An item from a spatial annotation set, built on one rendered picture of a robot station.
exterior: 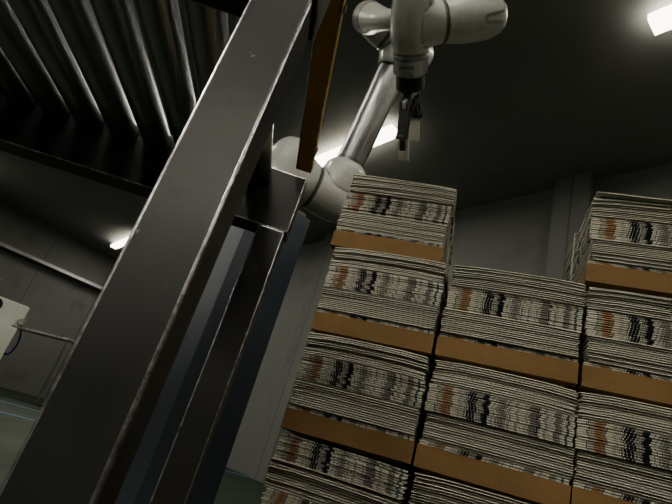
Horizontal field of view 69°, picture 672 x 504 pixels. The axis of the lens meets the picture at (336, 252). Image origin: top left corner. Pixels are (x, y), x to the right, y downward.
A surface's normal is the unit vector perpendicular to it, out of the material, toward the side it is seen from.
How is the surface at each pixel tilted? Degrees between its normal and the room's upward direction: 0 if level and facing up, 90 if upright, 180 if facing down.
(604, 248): 90
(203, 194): 90
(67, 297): 90
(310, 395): 90
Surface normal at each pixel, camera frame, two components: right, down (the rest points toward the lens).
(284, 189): 0.14, -0.36
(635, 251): -0.22, -0.46
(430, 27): 0.22, 0.55
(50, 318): 0.66, -0.13
